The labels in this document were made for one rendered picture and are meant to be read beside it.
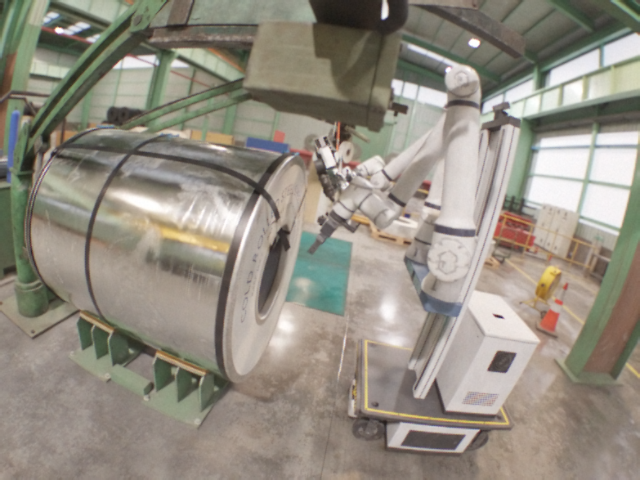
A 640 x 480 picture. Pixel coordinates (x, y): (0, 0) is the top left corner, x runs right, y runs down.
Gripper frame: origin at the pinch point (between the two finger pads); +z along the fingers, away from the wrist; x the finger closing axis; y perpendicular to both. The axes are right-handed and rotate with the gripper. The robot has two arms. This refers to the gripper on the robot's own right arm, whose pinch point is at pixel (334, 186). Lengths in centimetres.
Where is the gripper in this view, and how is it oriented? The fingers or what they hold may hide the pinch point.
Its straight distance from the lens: 190.7
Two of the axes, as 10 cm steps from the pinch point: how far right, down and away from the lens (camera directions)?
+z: -8.7, 5.0, 0.0
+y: -1.1, -2.0, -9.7
